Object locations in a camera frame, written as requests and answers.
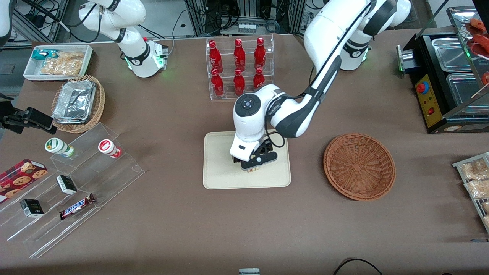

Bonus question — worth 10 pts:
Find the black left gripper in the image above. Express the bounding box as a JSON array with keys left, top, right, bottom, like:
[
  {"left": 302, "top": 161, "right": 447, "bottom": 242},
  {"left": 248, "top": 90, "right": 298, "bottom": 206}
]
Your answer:
[{"left": 241, "top": 139, "right": 278, "bottom": 171}]

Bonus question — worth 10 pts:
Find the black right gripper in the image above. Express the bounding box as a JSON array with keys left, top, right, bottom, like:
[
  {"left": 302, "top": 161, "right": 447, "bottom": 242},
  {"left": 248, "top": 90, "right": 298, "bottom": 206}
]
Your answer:
[{"left": 0, "top": 94, "right": 54, "bottom": 135}]

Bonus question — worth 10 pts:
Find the cream plastic serving tray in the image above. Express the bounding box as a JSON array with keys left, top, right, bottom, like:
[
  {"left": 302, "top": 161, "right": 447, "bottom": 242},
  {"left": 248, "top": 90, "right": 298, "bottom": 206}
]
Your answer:
[{"left": 202, "top": 131, "right": 291, "bottom": 190}]

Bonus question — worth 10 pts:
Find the small oval wicker basket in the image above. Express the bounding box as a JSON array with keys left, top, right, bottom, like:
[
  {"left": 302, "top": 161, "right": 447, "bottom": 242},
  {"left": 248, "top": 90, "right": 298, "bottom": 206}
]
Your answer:
[{"left": 50, "top": 74, "right": 106, "bottom": 134}]

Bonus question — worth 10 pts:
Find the large round brown wicker basket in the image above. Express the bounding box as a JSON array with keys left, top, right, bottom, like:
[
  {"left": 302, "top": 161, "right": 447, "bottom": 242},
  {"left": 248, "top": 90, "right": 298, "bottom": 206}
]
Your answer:
[{"left": 323, "top": 133, "right": 396, "bottom": 201}]

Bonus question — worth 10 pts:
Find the grey snack display tray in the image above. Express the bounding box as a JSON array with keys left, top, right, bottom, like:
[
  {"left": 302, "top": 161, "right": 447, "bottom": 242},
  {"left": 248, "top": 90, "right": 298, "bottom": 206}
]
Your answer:
[{"left": 452, "top": 152, "right": 489, "bottom": 233}]

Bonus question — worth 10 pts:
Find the white cup with green lid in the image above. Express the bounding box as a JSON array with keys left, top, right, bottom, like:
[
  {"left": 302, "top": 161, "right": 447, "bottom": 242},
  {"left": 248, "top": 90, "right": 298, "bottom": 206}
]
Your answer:
[{"left": 45, "top": 137, "right": 75, "bottom": 158}]

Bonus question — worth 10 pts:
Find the aluminium foil container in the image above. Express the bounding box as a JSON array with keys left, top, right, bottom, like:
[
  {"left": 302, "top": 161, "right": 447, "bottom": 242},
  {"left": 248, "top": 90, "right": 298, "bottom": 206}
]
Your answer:
[{"left": 52, "top": 79, "right": 96, "bottom": 125}]

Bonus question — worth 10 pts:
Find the white rectangular snack bin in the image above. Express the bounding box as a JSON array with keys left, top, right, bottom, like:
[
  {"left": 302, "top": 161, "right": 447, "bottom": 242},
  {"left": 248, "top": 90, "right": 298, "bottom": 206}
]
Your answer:
[{"left": 23, "top": 45, "right": 94, "bottom": 83}]

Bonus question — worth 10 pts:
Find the red cookie box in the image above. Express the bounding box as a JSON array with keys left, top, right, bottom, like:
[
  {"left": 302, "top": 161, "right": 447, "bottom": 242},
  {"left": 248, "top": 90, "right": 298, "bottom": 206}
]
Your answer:
[{"left": 0, "top": 159, "right": 49, "bottom": 204}]

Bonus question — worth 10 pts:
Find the teal snack packet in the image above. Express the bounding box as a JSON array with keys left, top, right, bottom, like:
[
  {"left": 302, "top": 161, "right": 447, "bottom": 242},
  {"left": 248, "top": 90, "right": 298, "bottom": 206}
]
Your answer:
[{"left": 32, "top": 49, "right": 60, "bottom": 61}]

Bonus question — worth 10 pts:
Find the small black carton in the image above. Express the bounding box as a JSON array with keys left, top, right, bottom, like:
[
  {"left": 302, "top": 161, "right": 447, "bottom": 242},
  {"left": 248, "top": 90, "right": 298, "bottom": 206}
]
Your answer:
[
  {"left": 56, "top": 175, "right": 78, "bottom": 196},
  {"left": 19, "top": 198, "right": 45, "bottom": 218}
]

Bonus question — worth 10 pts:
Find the white cup with red lid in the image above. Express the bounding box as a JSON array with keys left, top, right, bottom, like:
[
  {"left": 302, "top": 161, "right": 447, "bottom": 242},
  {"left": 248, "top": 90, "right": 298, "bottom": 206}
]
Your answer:
[{"left": 98, "top": 139, "right": 122, "bottom": 159}]

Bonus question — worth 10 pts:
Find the red cola bottle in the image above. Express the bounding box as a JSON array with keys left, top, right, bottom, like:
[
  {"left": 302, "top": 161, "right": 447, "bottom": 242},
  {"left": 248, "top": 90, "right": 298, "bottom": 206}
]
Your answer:
[
  {"left": 211, "top": 68, "right": 225, "bottom": 97},
  {"left": 253, "top": 67, "right": 266, "bottom": 91},
  {"left": 233, "top": 38, "right": 246, "bottom": 71},
  {"left": 209, "top": 40, "right": 223, "bottom": 74},
  {"left": 233, "top": 68, "right": 246, "bottom": 95},
  {"left": 254, "top": 37, "right": 266, "bottom": 70}
]

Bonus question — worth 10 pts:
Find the brown snickers bar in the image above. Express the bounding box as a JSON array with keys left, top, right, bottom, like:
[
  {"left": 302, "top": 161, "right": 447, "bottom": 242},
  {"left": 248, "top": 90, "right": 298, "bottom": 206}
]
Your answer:
[{"left": 59, "top": 193, "right": 96, "bottom": 221}]

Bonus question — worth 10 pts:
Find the clear acrylic stepped display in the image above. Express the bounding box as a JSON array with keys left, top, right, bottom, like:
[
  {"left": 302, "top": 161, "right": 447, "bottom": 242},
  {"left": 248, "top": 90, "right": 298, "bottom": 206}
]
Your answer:
[{"left": 0, "top": 122, "right": 146, "bottom": 259}]

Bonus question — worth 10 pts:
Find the clear acrylic bottle rack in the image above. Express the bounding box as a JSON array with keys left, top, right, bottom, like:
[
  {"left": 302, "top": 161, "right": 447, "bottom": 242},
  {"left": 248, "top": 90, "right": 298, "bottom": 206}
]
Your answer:
[{"left": 206, "top": 34, "right": 275, "bottom": 101}]

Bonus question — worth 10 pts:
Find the black food warmer yellow panel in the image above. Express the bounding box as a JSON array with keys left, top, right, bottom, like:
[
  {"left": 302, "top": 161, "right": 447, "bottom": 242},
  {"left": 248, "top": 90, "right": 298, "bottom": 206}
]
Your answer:
[{"left": 397, "top": 0, "right": 489, "bottom": 134}]

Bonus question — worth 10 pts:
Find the steel food pan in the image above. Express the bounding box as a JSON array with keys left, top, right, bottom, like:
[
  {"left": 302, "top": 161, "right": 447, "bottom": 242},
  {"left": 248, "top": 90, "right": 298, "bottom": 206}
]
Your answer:
[
  {"left": 446, "top": 73, "right": 489, "bottom": 112},
  {"left": 432, "top": 37, "right": 473, "bottom": 72}
]

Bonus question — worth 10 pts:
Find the red grilled sausage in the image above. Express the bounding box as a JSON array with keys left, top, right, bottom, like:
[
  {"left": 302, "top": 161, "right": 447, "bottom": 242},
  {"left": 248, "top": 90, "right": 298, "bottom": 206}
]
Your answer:
[
  {"left": 469, "top": 18, "right": 489, "bottom": 32},
  {"left": 471, "top": 34, "right": 489, "bottom": 57}
]

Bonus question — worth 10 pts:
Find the thick black looped cable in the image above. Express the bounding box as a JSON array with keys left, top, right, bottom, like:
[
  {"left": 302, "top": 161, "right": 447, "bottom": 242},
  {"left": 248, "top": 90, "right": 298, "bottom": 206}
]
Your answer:
[{"left": 332, "top": 258, "right": 384, "bottom": 275}]

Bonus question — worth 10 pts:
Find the black cable on table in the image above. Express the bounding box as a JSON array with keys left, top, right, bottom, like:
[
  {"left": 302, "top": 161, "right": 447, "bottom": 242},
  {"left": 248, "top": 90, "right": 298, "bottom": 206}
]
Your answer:
[{"left": 167, "top": 10, "right": 191, "bottom": 58}]

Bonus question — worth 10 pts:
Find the aluminium equipment frame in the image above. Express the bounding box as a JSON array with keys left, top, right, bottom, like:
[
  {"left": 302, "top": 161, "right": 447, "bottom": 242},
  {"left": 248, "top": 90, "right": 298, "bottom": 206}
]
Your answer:
[{"left": 185, "top": 0, "right": 307, "bottom": 36}]

